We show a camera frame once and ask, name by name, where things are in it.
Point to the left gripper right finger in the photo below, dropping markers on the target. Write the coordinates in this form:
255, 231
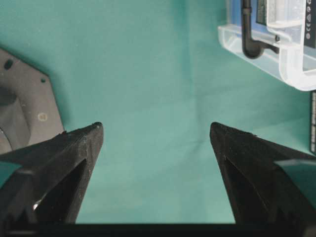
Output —
259, 190

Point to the blue liner sheet in case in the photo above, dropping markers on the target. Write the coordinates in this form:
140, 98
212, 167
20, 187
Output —
235, 12

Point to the clear plastic storage case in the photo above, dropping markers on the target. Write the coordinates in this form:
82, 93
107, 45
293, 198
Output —
290, 62

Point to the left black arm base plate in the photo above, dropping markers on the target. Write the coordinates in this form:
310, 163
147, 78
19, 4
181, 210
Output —
28, 109

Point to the black box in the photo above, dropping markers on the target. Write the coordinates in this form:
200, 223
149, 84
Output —
289, 19
313, 122

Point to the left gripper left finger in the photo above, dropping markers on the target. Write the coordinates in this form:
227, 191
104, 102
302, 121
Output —
52, 177

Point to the green table cloth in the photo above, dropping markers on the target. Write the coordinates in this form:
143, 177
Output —
154, 74

